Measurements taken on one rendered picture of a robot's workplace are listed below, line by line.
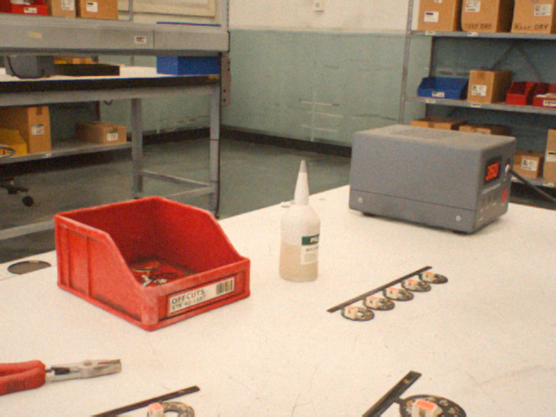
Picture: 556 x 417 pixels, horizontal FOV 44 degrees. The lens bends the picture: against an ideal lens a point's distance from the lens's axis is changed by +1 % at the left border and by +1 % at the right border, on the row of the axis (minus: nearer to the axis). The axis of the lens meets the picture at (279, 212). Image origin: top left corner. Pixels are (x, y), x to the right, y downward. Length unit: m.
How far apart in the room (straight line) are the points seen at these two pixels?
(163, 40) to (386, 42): 2.65
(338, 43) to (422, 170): 4.98
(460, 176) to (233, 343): 0.36
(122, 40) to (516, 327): 2.62
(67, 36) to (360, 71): 3.19
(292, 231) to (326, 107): 5.22
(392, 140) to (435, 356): 0.35
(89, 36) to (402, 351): 2.54
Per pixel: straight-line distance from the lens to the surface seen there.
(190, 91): 3.38
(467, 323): 0.52
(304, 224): 0.56
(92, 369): 0.42
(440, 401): 0.28
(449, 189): 0.74
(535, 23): 4.61
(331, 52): 5.74
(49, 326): 0.50
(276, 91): 6.07
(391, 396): 0.28
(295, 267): 0.57
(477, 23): 4.72
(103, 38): 2.95
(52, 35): 2.81
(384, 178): 0.77
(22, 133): 4.87
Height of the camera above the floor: 0.95
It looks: 14 degrees down
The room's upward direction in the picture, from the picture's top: 2 degrees clockwise
